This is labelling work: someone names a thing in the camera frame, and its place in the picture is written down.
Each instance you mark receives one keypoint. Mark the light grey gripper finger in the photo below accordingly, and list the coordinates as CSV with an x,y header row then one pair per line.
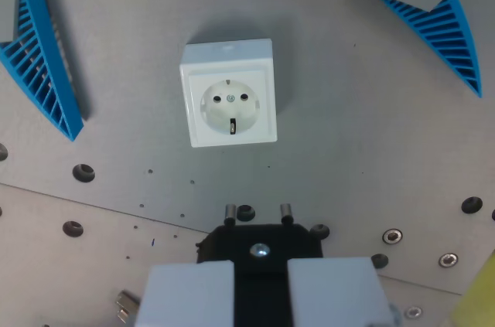
x,y
336,292
185,296

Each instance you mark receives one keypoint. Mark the black two-pin power plug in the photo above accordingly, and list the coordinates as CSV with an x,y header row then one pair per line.
x,y
228,242

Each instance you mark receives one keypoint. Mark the hex socket table bolt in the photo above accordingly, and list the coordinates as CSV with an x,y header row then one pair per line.
x,y
448,260
392,236
413,312

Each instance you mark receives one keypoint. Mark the small silver metal block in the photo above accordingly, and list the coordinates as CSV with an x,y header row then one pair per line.
x,y
127,305

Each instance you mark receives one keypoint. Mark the yellow plastic block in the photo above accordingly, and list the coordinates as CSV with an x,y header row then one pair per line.
x,y
477,296

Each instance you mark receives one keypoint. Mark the blue ribbed plastic wedge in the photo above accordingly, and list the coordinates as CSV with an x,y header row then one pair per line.
x,y
452,41
42,72

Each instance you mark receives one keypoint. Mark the white wall socket box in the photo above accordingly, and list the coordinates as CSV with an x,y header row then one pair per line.
x,y
228,72

